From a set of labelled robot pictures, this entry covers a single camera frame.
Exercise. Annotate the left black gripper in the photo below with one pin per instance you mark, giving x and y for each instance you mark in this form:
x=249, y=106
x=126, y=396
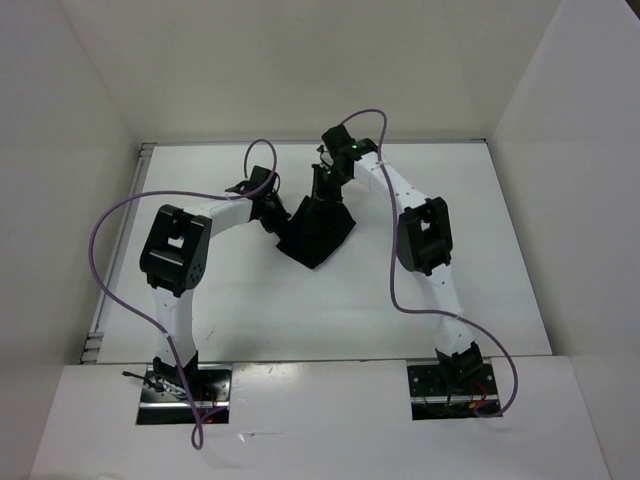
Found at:
x=282, y=216

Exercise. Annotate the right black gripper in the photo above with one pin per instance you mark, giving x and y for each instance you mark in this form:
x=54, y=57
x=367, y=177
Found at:
x=317, y=189

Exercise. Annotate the black skirt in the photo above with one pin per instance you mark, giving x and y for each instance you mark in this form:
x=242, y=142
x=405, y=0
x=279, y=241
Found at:
x=317, y=229

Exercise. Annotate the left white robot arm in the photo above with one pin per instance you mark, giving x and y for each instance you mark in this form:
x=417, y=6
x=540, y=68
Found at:
x=174, y=259

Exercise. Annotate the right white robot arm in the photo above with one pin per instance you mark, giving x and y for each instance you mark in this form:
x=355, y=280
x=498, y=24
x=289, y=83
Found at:
x=422, y=243

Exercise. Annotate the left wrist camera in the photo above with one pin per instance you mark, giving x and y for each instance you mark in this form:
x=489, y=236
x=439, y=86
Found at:
x=261, y=181

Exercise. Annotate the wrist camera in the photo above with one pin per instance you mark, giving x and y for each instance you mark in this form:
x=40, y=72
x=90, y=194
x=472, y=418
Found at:
x=261, y=181
x=337, y=138

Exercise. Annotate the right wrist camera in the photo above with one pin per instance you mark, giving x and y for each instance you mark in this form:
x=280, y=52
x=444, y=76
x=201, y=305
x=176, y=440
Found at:
x=337, y=138

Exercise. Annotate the aluminium table frame rail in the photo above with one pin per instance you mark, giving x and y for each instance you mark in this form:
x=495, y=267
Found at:
x=116, y=230

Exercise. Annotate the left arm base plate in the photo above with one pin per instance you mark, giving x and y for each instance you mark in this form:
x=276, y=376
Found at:
x=162, y=404

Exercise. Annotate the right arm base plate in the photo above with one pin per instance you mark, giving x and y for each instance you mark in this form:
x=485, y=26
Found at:
x=432, y=399

